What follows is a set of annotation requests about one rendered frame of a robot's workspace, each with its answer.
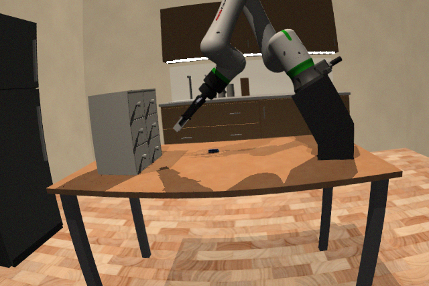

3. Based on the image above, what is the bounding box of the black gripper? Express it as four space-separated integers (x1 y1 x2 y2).
173 83 217 132

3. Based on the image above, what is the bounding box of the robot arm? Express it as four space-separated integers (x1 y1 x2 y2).
200 0 342 94

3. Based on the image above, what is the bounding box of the grey small chest of drawers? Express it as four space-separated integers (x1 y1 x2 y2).
88 88 162 175

